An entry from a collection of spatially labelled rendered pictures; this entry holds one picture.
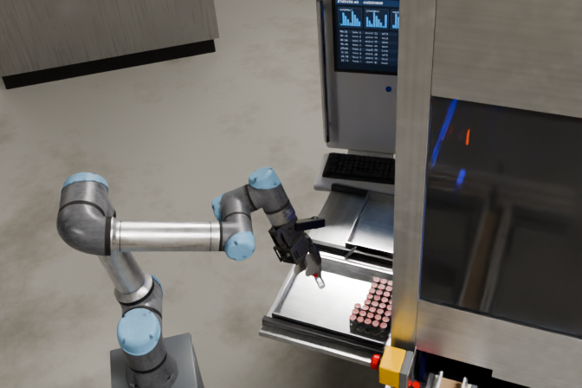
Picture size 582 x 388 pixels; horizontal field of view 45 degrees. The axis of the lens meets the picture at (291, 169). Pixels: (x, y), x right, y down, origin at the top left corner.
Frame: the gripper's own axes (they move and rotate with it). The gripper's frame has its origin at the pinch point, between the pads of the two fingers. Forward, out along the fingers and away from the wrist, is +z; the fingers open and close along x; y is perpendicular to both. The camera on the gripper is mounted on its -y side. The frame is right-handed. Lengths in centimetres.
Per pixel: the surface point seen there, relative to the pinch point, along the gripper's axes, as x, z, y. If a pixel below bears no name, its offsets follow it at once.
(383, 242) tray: -7.1, 16.3, -33.5
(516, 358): 55, 21, -3
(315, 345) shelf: -0.4, 18.0, 11.5
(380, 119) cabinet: -33, -4, -80
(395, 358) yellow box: 29.5, 14.9, 10.4
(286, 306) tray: -15.0, 11.5, 5.4
